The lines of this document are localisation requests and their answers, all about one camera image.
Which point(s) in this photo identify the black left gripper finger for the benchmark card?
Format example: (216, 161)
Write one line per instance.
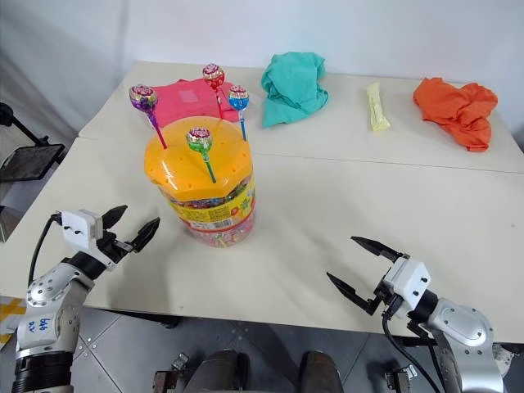
(112, 221)
(145, 235)

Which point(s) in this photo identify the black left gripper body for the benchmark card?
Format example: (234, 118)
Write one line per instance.
(112, 247)

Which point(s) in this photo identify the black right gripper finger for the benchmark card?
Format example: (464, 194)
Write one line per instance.
(378, 249)
(352, 292)

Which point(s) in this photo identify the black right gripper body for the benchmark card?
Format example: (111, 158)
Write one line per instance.
(392, 305)

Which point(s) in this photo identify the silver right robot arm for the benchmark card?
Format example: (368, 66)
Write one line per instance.
(466, 327)

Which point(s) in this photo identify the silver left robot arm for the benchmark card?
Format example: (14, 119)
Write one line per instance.
(49, 294)

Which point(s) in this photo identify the orange-lidded lollipop jar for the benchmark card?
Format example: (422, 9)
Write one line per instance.
(204, 163)

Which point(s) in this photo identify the green wrapped lollipop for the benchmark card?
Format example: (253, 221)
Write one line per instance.
(199, 138)

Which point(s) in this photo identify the purple wrapped lollipop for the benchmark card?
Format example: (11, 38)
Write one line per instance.
(142, 97)

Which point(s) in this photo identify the blue wrapped lollipop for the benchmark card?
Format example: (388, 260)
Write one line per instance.
(238, 98)

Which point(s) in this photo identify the red wrapped lollipop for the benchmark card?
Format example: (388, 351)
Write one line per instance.
(213, 75)

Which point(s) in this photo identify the dark rounded shape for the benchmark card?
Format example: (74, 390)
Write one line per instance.
(321, 372)
(219, 372)

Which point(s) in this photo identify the black stand with tray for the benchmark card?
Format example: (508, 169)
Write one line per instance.
(28, 161)

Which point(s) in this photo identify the pink folded cloth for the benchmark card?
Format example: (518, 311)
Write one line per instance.
(184, 100)

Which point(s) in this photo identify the yellow snack packet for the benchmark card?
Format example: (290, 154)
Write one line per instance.
(377, 108)

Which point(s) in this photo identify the orange crumpled cloth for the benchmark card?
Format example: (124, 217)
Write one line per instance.
(458, 110)

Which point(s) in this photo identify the teal crumpled cloth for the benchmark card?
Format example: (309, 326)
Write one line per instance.
(290, 88)

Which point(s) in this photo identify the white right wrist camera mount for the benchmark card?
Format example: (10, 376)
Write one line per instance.
(407, 278)

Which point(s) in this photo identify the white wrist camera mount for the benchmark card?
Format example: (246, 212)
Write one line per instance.
(79, 229)
(407, 278)

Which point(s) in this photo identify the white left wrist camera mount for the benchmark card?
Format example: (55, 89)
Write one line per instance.
(79, 229)

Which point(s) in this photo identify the metal table caster bracket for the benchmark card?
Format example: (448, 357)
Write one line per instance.
(400, 378)
(170, 374)

